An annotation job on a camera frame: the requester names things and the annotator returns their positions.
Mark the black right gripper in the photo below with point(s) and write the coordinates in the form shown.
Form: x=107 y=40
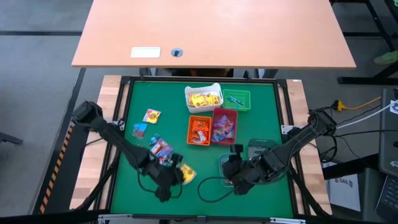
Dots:
x=245 y=169

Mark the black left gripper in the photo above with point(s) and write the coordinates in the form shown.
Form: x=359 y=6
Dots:
x=164 y=177

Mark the blue red candy packet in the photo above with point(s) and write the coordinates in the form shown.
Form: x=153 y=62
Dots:
x=218 y=135

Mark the white red candy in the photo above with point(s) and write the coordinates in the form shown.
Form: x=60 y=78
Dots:
x=202 y=137

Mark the orange candy packet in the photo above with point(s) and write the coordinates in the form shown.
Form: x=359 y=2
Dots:
x=195 y=137
x=200 y=125

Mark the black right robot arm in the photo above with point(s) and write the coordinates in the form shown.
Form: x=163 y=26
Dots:
x=298 y=140

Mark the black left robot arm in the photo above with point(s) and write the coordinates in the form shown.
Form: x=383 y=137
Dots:
x=118 y=140

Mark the red white candy packet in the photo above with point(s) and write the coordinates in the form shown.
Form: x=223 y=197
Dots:
x=156 y=148

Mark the blue pink candy packet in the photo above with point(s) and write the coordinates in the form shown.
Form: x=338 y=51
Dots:
x=139 y=130

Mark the yellow red candy packet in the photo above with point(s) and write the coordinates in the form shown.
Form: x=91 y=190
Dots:
x=151 y=116

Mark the green table mat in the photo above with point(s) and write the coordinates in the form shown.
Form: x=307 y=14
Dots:
x=264 y=205

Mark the teal plastic bin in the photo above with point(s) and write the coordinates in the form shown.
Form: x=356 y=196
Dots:
x=221 y=168

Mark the dark translucent plastic bin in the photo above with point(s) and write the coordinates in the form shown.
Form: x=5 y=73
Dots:
x=258 y=144

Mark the red plastic bin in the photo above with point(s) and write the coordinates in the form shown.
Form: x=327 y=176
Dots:
x=216 y=112

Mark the orange plastic basket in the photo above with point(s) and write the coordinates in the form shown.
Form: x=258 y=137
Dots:
x=189 y=118

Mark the green plastic basket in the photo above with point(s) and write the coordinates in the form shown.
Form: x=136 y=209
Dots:
x=247 y=102

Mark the black yellow hazard floor plate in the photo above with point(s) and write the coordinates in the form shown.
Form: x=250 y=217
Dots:
x=71 y=161

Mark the white plastic bin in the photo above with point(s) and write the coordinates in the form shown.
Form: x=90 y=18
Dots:
x=199 y=88

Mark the yellow power plug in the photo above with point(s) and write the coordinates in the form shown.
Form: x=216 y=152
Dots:
x=339 y=105

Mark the white rectangular desk plate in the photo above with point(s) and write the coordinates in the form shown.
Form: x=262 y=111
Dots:
x=145 y=52

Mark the grey computer case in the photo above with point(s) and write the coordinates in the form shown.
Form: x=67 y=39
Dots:
x=388 y=140

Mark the light wooden desk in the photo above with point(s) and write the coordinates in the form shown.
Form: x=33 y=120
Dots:
x=217 y=31

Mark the black floor stand leg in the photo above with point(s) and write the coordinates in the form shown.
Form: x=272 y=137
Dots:
x=12 y=139

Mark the person's foot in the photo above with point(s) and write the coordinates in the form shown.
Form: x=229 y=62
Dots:
x=385 y=58

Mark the silver aluminium bracket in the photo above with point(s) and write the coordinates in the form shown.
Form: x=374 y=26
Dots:
x=115 y=217
x=286 y=221

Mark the black aluminium table frame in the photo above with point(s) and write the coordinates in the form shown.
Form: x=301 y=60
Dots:
x=186 y=78

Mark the black neighbouring desk frame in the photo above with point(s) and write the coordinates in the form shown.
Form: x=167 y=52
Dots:
x=357 y=80

